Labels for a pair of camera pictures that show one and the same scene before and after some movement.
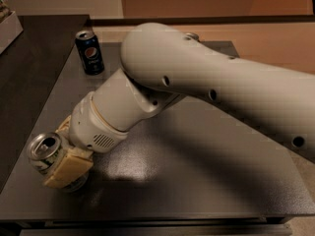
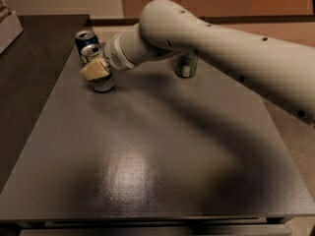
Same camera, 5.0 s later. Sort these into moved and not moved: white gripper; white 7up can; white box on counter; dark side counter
Moved: white 7up can; white gripper
Not moved: dark side counter; white box on counter
